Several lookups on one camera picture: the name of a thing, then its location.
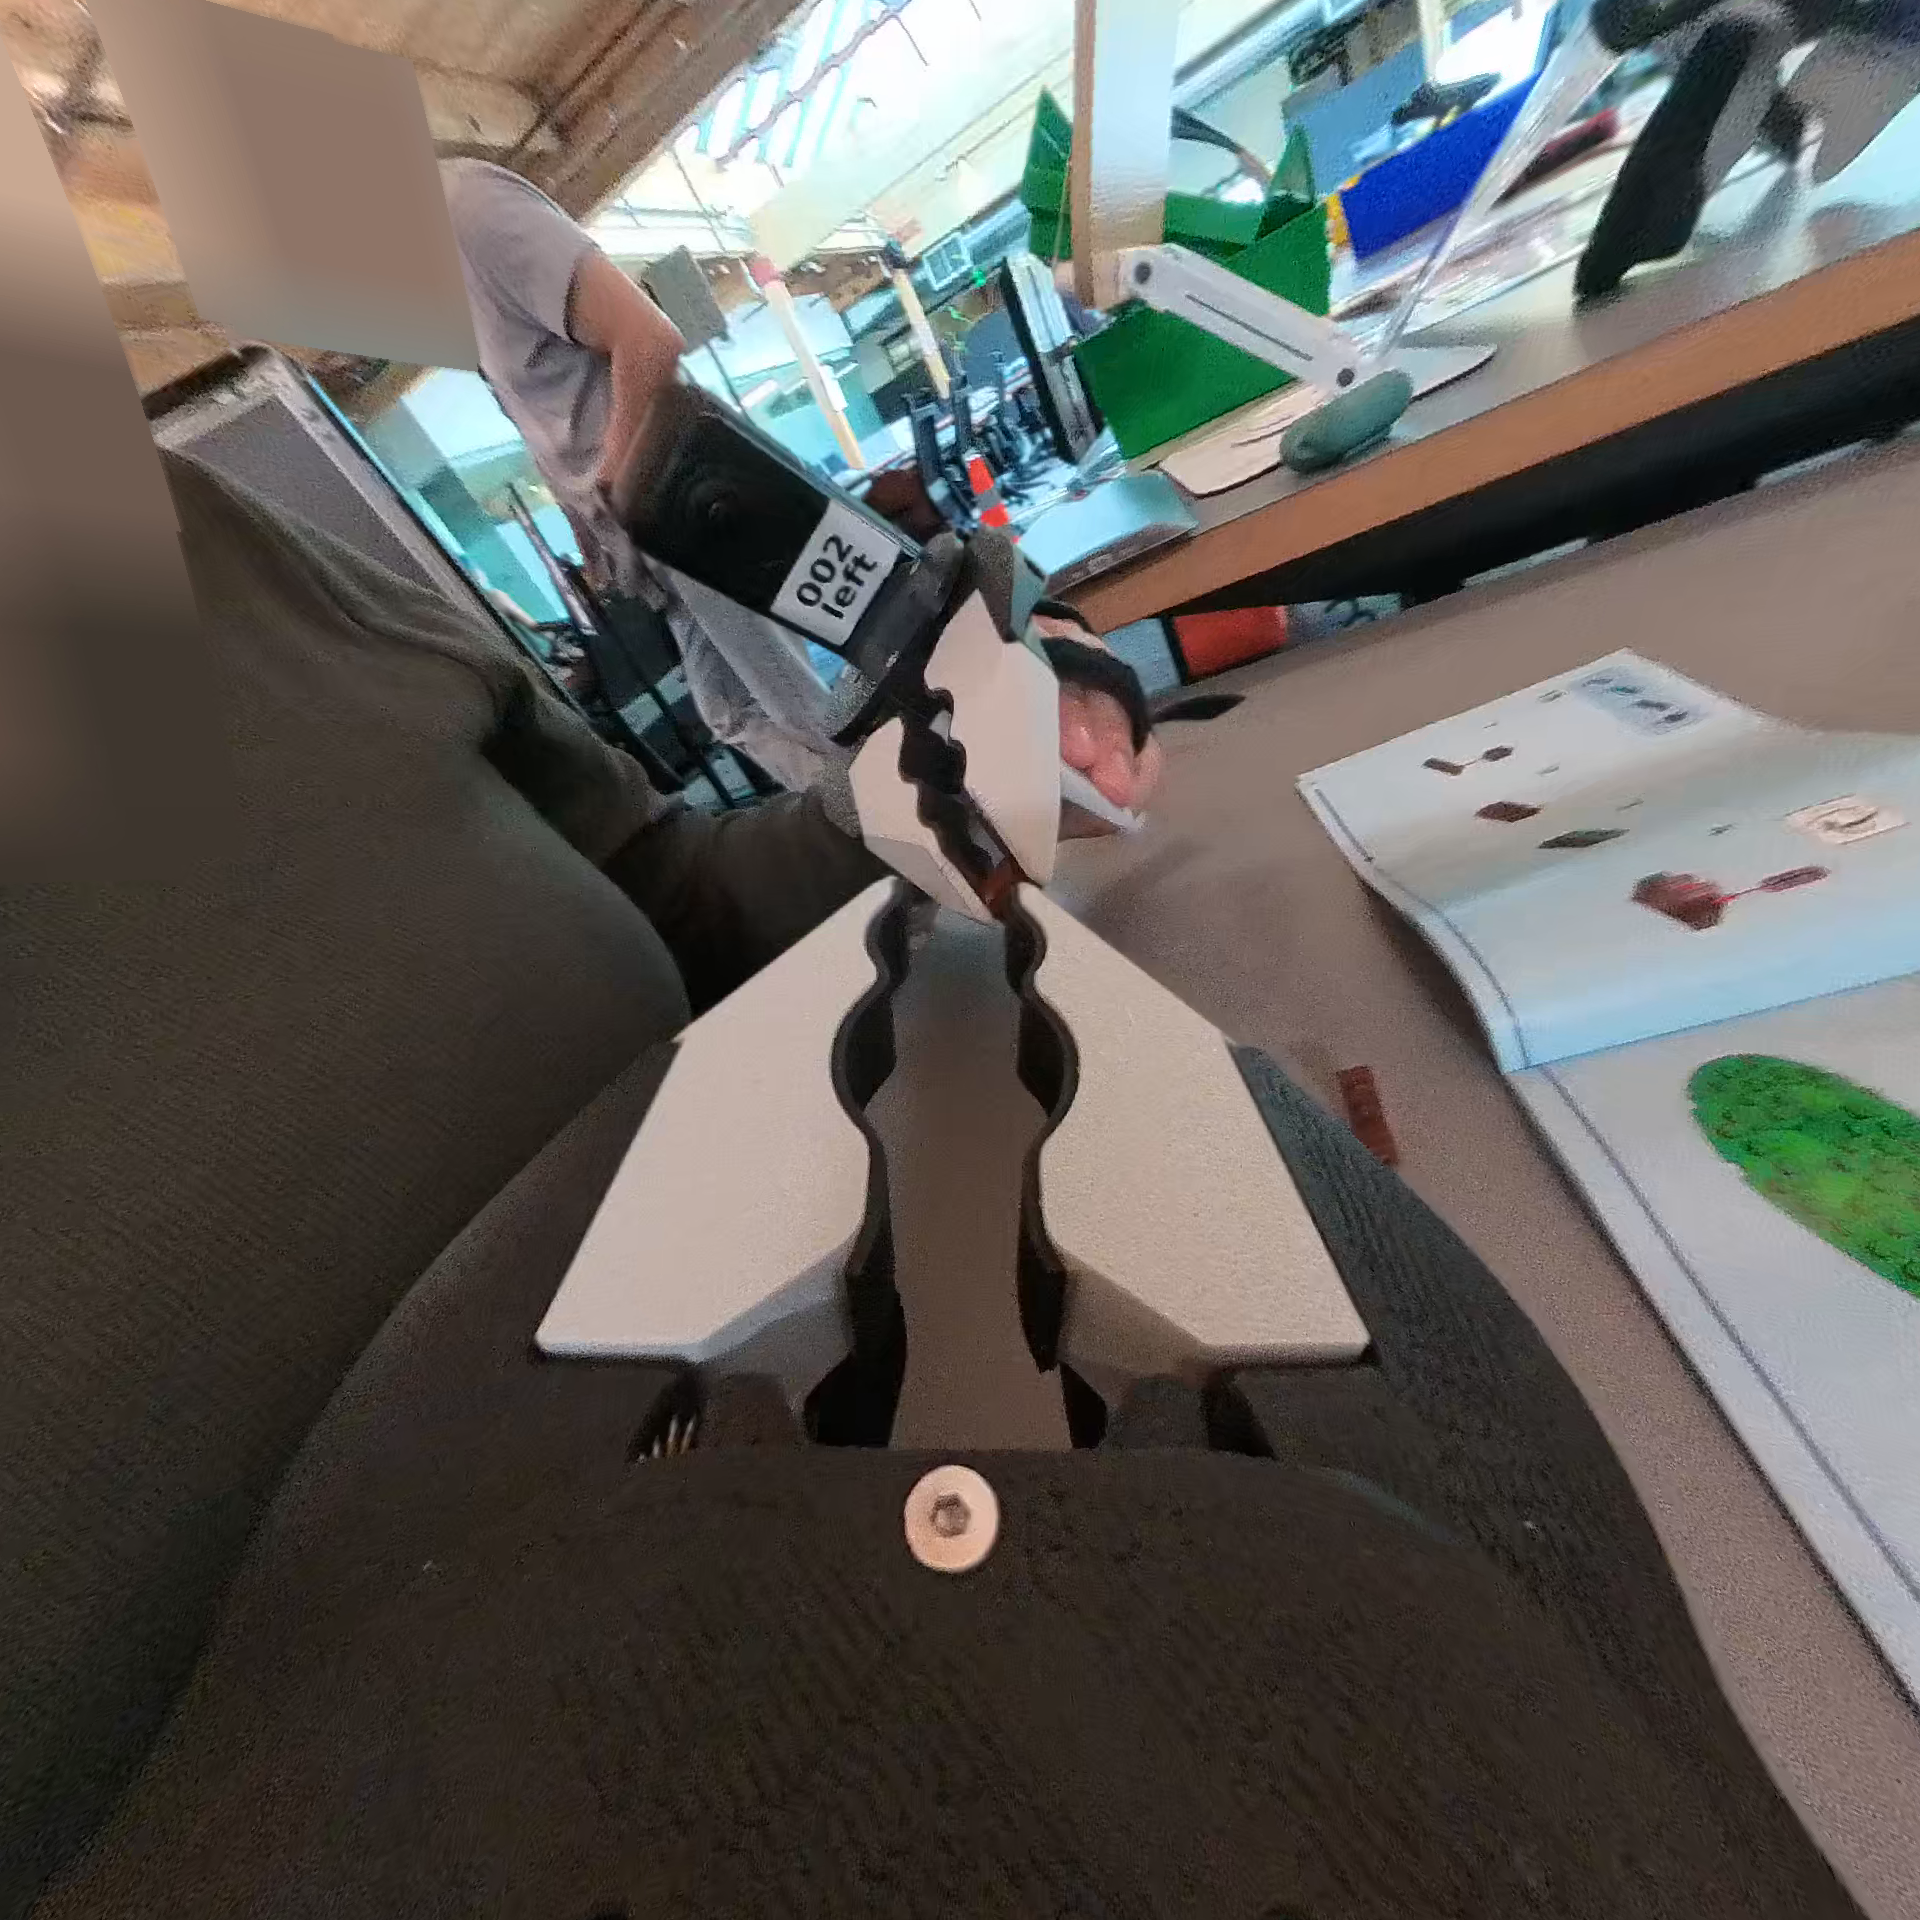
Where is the person's left hand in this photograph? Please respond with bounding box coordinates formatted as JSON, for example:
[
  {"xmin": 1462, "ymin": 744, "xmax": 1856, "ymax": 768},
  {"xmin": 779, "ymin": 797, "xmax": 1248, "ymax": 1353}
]
[{"xmin": 1053, "ymin": 660, "xmax": 1167, "ymax": 821}]

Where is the silver metal case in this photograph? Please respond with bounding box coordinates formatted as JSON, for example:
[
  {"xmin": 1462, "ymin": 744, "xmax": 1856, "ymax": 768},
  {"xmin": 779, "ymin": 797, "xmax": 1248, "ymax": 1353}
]
[{"xmin": 149, "ymin": 345, "xmax": 601, "ymax": 706}]

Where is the grey tray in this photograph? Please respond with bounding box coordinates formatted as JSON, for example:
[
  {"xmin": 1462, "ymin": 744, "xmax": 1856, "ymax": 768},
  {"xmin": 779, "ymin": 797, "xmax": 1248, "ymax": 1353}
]
[{"xmin": 1021, "ymin": 473, "xmax": 1201, "ymax": 593}]

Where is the person's olive clothed torso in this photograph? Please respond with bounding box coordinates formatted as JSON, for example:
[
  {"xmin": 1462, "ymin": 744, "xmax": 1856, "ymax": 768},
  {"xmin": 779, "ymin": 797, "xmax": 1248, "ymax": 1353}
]
[{"xmin": 0, "ymin": 450, "xmax": 693, "ymax": 1920}]

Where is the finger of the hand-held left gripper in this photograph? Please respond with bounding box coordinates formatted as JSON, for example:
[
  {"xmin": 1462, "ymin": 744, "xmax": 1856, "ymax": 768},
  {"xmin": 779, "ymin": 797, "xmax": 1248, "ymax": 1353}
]
[
  {"xmin": 897, "ymin": 591, "xmax": 1070, "ymax": 903},
  {"xmin": 843, "ymin": 735, "xmax": 1003, "ymax": 921}
]

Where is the wooden table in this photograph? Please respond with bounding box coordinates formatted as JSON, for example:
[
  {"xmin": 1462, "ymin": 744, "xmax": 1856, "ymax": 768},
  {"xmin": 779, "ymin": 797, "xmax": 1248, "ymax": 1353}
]
[{"xmin": 1070, "ymin": 196, "xmax": 1920, "ymax": 632}]

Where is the teal rounded arm base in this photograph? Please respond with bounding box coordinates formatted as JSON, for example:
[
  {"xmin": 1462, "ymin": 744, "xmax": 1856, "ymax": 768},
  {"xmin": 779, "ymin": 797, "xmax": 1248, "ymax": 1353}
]
[{"xmin": 1279, "ymin": 368, "xmax": 1413, "ymax": 475}]

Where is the person's left forearm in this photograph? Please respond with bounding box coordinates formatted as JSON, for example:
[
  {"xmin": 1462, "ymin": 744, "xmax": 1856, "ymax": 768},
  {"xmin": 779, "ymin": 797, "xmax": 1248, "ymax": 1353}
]
[{"xmin": 597, "ymin": 773, "xmax": 902, "ymax": 1008}]

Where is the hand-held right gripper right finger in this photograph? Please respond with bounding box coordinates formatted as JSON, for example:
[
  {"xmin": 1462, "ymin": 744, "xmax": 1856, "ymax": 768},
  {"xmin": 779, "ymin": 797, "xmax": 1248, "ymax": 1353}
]
[{"xmin": 1001, "ymin": 891, "xmax": 1373, "ymax": 1405}]

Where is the orange box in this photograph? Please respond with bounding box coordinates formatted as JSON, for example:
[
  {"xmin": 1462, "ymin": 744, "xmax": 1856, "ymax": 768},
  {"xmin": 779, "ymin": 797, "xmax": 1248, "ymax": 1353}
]
[{"xmin": 1170, "ymin": 604, "xmax": 1292, "ymax": 685}]

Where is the wooden post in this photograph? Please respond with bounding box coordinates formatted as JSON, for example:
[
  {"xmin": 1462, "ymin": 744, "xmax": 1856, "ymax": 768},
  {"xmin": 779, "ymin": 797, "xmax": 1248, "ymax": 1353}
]
[{"xmin": 1070, "ymin": 0, "xmax": 1188, "ymax": 309}]

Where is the clear acrylic panel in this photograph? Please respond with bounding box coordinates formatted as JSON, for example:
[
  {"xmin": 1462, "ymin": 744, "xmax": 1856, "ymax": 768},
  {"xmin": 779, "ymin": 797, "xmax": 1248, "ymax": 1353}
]
[{"xmin": 1350, "ymin": 31, "xmax": 1624, "ymax": 363}]

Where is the toy brick instruction booklet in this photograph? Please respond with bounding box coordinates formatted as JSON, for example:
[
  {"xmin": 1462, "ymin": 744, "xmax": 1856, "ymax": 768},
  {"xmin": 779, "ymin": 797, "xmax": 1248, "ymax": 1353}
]
[{"xmin": 1298, "ymin": 649, "xmax": 1920, "ymax": 1702}]

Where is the blue bin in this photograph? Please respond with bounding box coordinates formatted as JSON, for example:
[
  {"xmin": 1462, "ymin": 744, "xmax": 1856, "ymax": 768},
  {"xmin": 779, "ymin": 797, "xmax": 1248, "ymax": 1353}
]
[{"xmin": 1342, "ymin": 127, "xmax": 1535, "ymax": 259}]

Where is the green cardboard box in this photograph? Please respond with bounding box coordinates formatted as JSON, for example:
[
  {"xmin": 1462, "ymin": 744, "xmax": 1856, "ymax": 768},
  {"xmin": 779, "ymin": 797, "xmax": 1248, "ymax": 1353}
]
[{"xmin": 1021, "ymin": 91, "xmax": 1338, "ymax": 457}]

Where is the flat cardboard sheet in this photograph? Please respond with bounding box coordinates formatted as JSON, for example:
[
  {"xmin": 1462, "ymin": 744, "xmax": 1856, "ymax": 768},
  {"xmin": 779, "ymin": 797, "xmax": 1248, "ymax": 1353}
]
[{"xmin": 1162, "ymin": 341, "xmax": 1502, "ymax": 495}]

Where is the black stand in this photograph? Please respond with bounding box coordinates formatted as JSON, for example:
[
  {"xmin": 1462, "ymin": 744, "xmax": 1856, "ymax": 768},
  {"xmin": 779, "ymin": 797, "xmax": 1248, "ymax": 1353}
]
[{"xmin": 1573, "ymin": 0, "xmax": 1920, "ymax": 303}]

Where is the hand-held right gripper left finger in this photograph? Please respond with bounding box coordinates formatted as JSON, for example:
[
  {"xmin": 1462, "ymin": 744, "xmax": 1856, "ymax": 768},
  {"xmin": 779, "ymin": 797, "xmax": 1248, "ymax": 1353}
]
[{"xmin": 534, "ymin": 883, "xmax": 920, "ymax": 1405}]

